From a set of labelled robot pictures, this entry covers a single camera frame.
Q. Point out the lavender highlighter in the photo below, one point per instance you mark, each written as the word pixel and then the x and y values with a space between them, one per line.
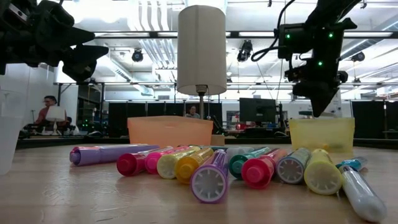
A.
pixel 109 154

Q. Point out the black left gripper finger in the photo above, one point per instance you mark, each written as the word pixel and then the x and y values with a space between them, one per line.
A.
pixel 53 28
pixel 82 62

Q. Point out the yellow highlighter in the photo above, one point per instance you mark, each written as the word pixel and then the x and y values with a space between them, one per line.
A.
pixel 168 166
pixel 321 175

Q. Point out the orange plastic bin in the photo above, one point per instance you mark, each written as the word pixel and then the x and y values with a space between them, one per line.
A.
pixel 171 130

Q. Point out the black partition panel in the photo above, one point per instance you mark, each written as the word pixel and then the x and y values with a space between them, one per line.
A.
pixel 140 109
pixel 370 119

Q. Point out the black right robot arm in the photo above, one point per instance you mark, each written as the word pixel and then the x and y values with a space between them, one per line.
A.
pixel 326 40

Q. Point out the black background robot arm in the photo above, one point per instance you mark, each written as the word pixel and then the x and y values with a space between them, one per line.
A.
pixel 34 127

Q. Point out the teal highlighter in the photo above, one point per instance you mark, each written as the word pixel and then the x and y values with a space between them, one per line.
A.
pixel 237 165

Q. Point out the dark storage shelf rack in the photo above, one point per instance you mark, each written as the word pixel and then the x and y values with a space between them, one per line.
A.
pixel 90 109

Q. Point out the pink white fat marker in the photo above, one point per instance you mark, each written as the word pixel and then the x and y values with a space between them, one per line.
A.
pixel 85 147

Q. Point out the blue highlighter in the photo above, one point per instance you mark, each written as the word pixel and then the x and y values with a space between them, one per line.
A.
pixel 292 169

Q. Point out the red highlighter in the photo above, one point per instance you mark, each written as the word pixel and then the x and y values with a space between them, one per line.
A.
pixel 256 172

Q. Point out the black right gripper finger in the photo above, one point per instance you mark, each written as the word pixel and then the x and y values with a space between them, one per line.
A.
pixel 326 91
pixel 311 91

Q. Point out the white thin dry-erase marker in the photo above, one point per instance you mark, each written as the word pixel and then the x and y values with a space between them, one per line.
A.
pixel 362 196

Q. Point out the black monitor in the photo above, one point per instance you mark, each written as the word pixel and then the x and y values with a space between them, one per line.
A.
pixel 257 110

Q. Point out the black ceiling spotlight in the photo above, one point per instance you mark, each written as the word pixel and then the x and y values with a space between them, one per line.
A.
pixel 244 51
pixel 358 56
pixel 137 56

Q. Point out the white cylindrical cup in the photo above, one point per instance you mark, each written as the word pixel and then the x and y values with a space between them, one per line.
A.
pixel 202 49

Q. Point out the white cylindrical appliance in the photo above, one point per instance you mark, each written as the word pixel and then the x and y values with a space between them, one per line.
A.
pixel 338 107

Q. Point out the dark red fat marker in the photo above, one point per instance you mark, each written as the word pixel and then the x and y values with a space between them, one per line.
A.
pixel 130 164

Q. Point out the person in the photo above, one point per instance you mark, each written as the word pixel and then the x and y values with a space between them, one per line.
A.
pixel 192 112
pixel 46 104

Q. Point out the orange-yellow highlighter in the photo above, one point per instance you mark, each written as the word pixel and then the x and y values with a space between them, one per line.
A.
pixel 186 169

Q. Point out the black metal table frame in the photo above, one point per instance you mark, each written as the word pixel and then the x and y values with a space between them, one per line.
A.
pixel 93 140

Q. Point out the yellow plastic bin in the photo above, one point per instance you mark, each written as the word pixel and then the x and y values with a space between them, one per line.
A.
pixel 323 133

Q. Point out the clear plastic bin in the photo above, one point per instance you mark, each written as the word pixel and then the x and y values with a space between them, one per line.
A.
pixel 9 140

